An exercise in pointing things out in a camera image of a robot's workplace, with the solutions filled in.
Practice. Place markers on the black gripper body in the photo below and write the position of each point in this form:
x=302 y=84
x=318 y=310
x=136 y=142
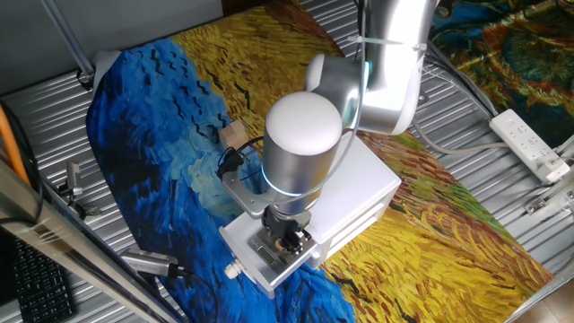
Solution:
x=280 y=222

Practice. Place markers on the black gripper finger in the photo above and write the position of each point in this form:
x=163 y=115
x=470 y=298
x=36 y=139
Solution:
x=284 y=249
x=300 y=240

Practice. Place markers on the stepped wooden block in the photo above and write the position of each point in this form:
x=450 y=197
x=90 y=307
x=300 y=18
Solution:
x=234 y=134

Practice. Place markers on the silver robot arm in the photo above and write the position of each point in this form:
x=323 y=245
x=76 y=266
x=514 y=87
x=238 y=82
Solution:
x=300 y=143

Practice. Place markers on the white plastic drawer cabinet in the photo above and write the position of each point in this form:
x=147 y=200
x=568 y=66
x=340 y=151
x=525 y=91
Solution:
x=359 y=188

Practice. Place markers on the small digital scale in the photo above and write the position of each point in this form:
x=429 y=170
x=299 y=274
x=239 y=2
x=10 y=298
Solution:
x=264 y=253

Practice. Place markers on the blue and yellow painted cloth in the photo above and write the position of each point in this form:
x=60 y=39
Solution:
x=403 y=251

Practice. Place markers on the white pad under cloth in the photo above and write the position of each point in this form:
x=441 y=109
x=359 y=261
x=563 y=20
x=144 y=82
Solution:
x=102 y=67

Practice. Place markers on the black keyboard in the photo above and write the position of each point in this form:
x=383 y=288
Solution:
x=40 y=287

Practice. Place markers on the white power strip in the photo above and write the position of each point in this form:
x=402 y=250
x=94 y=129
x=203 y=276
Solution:
x=529 y=143

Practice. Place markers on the grey metal pole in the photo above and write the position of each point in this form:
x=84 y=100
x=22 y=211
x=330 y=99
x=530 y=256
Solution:
x=67 y=40

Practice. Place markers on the dark green painted cloth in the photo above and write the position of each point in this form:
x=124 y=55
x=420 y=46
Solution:
x=515 y=54

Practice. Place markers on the wrist camera on grey bracket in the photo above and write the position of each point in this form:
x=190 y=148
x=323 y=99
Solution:
x=242 y=197

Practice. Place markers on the silver depth camera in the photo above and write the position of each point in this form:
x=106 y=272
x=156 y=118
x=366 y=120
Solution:
x=145 y=262

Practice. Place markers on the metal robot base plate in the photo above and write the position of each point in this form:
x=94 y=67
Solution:
x=422 y=98

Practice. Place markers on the aluminium frame bar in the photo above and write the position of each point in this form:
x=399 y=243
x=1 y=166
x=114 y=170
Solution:
x=67 y=242

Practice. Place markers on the small metal bracket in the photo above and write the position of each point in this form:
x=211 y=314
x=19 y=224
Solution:
x=536 y=204

